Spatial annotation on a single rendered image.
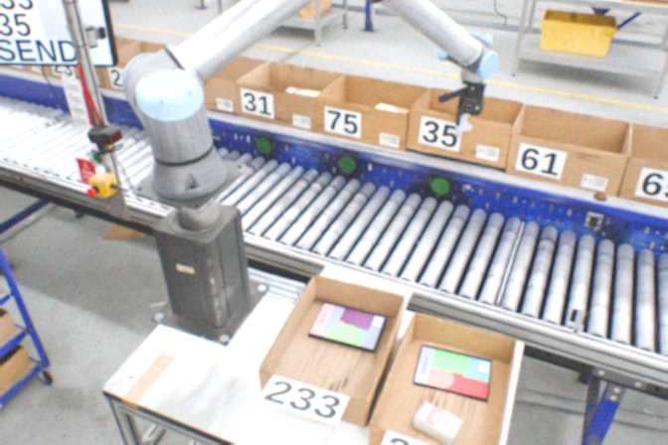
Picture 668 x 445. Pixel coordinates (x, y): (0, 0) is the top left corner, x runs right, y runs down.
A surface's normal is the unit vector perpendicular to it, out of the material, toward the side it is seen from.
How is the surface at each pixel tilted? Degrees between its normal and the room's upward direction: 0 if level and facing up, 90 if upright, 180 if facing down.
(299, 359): 1
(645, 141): 90
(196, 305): 90
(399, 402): 0
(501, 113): 84
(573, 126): 90
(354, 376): 1
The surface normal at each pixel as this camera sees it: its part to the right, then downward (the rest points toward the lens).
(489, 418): 0.00, -0.83
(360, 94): -0.42, 0.50
